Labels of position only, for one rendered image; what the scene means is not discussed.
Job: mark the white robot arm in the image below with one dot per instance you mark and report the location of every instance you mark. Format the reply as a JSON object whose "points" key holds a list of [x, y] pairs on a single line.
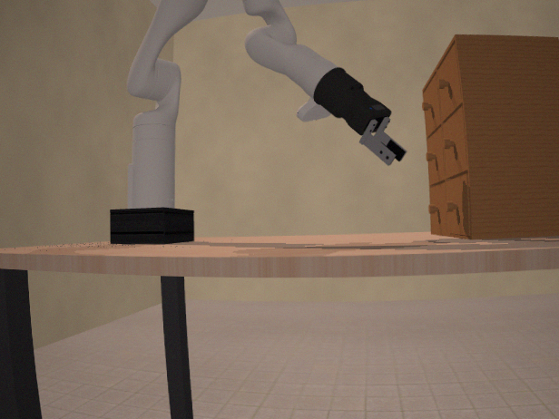
{"points": [[151, 176]]}

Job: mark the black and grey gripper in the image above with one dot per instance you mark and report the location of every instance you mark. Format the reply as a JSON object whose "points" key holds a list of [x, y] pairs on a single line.
{"points": [[333, 91]]}

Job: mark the brown wooden chest of drawers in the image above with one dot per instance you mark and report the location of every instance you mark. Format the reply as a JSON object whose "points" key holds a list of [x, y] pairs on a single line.
{"points": [[510, 98]]}

